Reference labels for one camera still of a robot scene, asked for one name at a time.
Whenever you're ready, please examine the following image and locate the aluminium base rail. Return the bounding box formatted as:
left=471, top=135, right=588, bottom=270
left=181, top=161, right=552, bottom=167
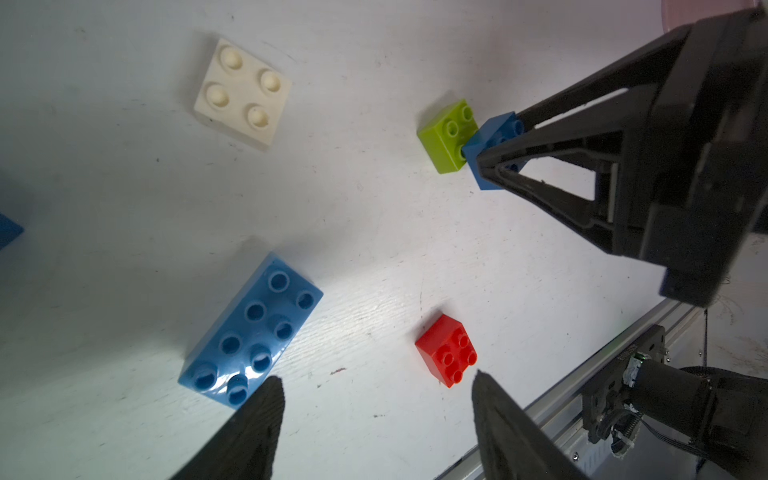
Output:
left=434, top=296, right=703, bottom=480

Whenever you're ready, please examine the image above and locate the dark blue square lego brick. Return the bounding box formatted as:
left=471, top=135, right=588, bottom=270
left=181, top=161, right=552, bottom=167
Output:
left=461, top=111, right=529, bottom=191

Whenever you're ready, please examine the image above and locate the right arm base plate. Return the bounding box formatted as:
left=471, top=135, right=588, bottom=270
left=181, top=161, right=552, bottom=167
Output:
left=582, top=325, right=666, bottom=444

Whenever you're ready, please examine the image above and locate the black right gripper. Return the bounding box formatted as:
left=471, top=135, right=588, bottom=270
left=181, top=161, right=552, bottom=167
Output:
left=477, top=7, right=767, bottom=307

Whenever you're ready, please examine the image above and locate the light blue long lego brick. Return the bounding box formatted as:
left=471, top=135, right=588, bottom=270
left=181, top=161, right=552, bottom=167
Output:
left=178, top=253, right=323, bottom=409

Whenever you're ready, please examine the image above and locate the white square lego brick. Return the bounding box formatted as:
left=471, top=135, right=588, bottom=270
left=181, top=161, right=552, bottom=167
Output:
left=194, top=37, right=293, bottom=149

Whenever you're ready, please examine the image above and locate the red square lego brick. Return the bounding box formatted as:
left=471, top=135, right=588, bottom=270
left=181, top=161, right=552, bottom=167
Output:
left=415, top=314, right=478, bottom=388

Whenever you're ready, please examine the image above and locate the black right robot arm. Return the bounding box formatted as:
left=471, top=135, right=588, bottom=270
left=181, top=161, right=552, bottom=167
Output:
left=477, top=6, right=767, bottom=479

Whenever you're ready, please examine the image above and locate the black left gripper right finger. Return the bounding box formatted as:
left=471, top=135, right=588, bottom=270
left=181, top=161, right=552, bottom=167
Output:
left=472, top=371, right=588, bottom=480

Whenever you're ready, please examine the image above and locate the green square lego brick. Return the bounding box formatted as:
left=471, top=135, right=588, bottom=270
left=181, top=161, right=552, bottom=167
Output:
left=417, top=99, right=479, bottom=174

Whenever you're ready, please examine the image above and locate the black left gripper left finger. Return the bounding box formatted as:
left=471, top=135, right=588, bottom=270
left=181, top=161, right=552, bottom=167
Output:
left=174, top=376, right=285, bottom=479

